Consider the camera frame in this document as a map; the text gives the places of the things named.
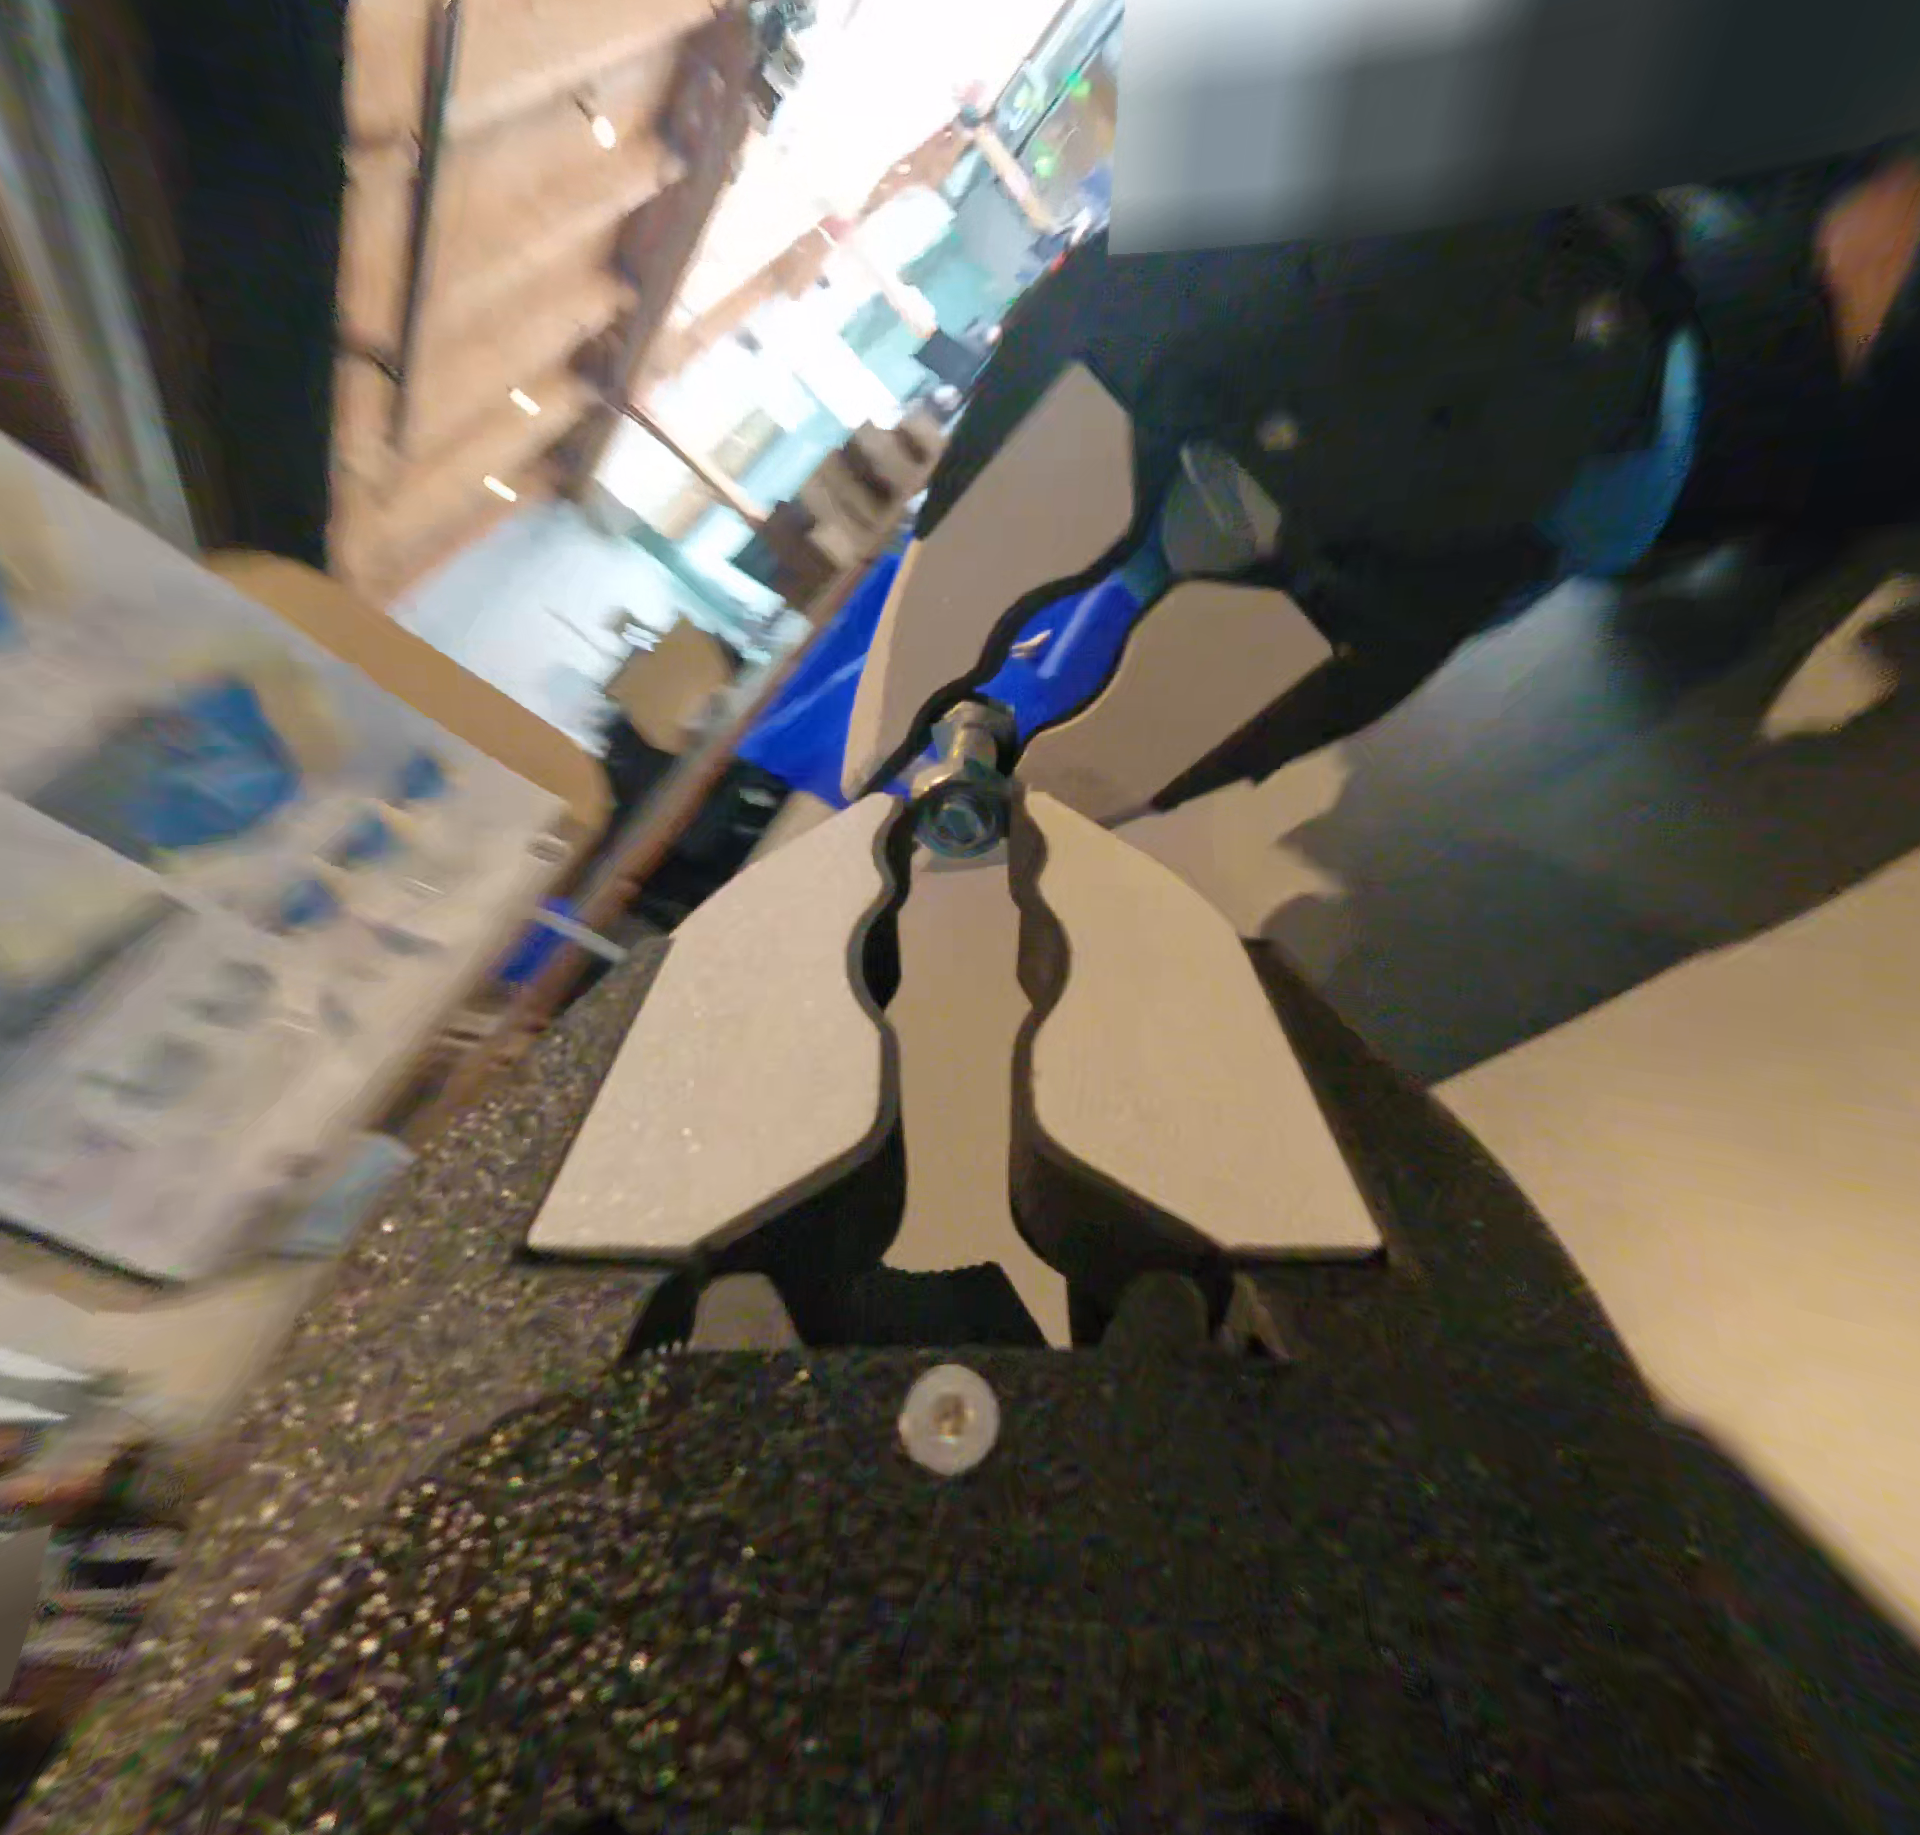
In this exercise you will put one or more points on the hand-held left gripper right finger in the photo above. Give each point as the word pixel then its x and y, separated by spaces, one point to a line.
pixel 1184 1099

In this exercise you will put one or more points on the steel hex nut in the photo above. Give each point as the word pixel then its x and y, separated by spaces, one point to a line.
pixel 974 731

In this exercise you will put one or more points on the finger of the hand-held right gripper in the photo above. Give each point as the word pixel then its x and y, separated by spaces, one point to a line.
pixel 991 543
pixel 1200 679

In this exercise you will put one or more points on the blue plastic bin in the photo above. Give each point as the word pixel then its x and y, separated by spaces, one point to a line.
pixel 811 725

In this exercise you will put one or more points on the person's right forearm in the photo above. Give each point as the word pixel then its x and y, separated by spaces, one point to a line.
pixel 1784 409

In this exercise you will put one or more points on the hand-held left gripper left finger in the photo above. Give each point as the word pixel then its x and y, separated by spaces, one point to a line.
pixel 721 1085

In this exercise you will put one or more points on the steel hex bolt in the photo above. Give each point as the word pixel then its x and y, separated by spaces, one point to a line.
pixel 960 819

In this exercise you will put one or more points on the person's right hand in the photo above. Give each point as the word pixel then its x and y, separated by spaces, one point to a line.
pixel 1628 499

